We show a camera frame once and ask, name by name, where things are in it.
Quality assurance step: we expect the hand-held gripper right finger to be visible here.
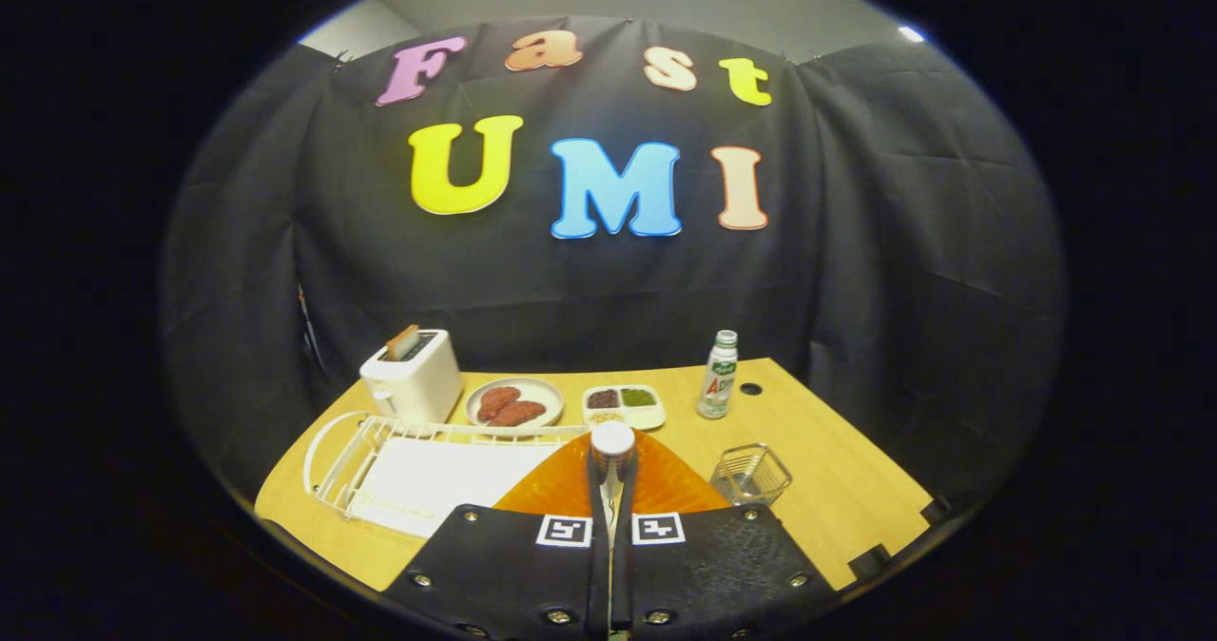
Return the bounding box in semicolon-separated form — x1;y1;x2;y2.
613;429;842;641

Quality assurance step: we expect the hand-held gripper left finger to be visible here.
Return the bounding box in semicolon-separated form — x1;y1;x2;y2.
380;429;614;641

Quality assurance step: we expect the metal wire basket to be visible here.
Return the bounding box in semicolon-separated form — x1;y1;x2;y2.
709;443;793;507

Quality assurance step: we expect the white wire dish rack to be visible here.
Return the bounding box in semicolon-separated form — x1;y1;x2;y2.
302;411;590;539

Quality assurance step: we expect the spoon with checked handle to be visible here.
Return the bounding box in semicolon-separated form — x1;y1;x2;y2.
590;420;636;637

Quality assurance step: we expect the white plate with meat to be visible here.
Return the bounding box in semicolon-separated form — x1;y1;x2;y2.
465;377;565;430

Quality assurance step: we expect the red meat piece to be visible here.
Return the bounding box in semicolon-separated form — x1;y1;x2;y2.
477;386;522;423
488;399;548;428

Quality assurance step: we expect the white divided snack tray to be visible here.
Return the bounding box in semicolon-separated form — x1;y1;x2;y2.
582;384;666;431

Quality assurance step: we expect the white bottle with green label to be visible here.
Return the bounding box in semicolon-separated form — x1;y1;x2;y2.
697;329;740;420

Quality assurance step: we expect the white toaster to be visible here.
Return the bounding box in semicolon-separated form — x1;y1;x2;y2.
359;329;463;423

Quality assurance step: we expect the black backdrop cloth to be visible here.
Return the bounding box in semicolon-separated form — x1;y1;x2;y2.
157;15;1066;528

